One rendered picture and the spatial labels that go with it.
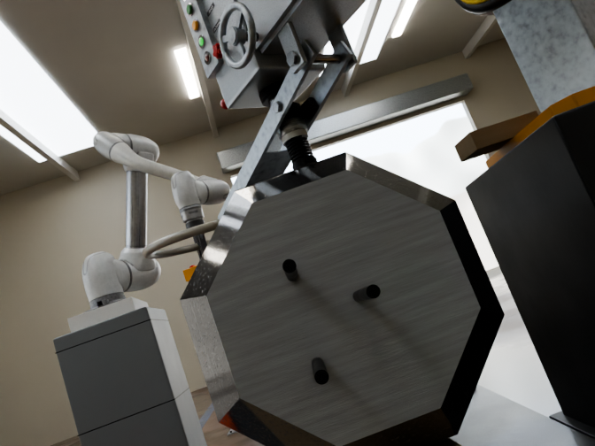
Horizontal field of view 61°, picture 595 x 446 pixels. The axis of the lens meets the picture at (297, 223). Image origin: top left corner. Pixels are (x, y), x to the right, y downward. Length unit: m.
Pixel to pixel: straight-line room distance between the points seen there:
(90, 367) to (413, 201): 1.67
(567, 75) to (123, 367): 1.87
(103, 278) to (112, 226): 6.33
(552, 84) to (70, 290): 8.05
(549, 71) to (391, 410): 0.96
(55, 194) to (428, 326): 8.51
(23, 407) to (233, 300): 8.23
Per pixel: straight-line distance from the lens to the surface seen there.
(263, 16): 1.28
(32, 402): 9.02
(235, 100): 1.38
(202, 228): 1.62
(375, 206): 0.95
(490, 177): 1.47
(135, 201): 2.57
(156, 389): 2.24
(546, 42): 1.50
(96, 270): 2.45
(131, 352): 2.26
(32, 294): 9.03
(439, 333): 0.95
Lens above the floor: 0.55
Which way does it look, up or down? 10 degrees up
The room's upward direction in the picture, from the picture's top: 20 degrees counter-clockwise
